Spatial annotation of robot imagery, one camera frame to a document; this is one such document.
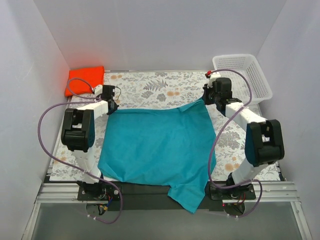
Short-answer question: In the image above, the teal t shirt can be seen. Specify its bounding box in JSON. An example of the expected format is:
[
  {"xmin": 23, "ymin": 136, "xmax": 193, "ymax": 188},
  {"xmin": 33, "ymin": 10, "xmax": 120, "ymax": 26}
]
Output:
[{"xmin": 98, "ymin": 99, "xmax": 216, "ymax": 213}]

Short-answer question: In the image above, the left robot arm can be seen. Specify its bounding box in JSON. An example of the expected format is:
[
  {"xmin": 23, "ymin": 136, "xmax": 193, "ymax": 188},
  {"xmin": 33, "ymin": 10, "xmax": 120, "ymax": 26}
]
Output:
[{"xmin": 61, "ymin": 99, "xmax": 119, "ymax": 200}]

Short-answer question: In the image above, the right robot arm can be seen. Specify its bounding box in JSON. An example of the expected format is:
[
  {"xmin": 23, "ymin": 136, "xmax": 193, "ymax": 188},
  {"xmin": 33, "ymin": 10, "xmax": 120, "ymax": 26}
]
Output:
[{"xmin": 202, "ymin": 84, "xmax": 285, "ymax": 199}]

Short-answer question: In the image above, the floral patterned table mat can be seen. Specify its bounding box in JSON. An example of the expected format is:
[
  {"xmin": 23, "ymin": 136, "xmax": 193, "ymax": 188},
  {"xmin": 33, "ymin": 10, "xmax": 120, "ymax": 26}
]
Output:
[{"xmin": 49, "ymin": 71, "xmax": 281, "ymax": 182}]

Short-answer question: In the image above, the folded orange t shirt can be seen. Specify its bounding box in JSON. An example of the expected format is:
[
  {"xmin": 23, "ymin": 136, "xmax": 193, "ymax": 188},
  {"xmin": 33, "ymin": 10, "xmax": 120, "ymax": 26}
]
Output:
[{"xmin": 68, "ymin": 66, "xmax": 105, "ymax": 95}]

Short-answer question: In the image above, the white plastic basket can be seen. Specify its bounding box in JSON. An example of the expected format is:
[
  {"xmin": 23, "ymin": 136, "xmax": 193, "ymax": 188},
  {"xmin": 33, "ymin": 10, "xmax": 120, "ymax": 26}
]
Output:
[{"xmin": 212, "ymin": 54, "xmax": 273, "ymax": 105}]

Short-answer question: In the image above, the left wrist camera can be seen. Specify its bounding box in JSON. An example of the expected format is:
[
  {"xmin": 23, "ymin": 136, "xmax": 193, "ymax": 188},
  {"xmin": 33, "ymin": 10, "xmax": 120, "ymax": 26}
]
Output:
[{"xmin": 100, "ymin": 85, "xmax": 116, "ymax": 101}]

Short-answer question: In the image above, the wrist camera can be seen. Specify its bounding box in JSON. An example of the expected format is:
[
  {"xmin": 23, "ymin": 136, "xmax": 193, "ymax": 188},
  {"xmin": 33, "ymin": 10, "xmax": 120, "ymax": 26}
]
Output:
[
  {"xmin": 213, "ymin": 77, "xmax": 233, "ymax": 99},
  {"xmin": 100, "ymin": 85, "xmax": 116, "ymax": 101}
]

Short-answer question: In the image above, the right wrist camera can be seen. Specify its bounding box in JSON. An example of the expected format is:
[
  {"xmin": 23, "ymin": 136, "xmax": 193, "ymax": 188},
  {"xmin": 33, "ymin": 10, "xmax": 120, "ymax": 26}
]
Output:
[{"xmin": 213, "ymin": 77, "xmax": 233, "ymax": 99}]

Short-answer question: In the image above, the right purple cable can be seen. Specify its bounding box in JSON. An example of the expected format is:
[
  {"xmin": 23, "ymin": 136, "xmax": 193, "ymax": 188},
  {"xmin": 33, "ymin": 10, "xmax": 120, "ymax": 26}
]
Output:
[{"xmin": 206, "ymin": 69, "xmax": 263, "ymax": 219}]

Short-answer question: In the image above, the purple cable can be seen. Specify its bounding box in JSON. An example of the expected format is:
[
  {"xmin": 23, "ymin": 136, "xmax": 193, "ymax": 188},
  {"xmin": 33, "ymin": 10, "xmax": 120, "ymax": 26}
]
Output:
[
  {"xmin": 206, "ymin": 69, "xmax": 263, "ymax": 219},
  {"xmin": 37, "ymin": 78, "xmax": 125, "ymax": 225}
]

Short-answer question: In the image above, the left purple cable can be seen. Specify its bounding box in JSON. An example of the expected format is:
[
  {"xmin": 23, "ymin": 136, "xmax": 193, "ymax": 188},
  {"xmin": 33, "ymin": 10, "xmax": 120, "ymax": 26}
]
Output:
[{"xmin": 37, "ymin": 78, "xmax": 125, "ymax": 225}]

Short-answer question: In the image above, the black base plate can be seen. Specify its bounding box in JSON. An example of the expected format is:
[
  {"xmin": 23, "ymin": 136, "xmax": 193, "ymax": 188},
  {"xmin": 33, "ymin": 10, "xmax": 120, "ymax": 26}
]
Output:
[{"xmin": 76, "ymin": 181, "xmax": 257, "ymax": 211}]

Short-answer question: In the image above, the aluminium frame rail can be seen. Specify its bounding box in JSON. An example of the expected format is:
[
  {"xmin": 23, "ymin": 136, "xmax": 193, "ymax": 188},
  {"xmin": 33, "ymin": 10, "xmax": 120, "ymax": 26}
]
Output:
[{"xmin": 34, "ymin": 183, "xmax": 83, "ymax": 205}]

